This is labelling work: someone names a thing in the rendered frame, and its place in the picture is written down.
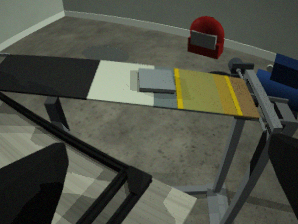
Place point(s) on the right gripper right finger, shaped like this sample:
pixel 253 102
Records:
pixel 283 154

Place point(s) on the grey plate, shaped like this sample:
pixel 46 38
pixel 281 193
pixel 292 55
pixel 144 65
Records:
pixel 155 80

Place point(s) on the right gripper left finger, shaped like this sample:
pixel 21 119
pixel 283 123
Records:
pixel 30 188

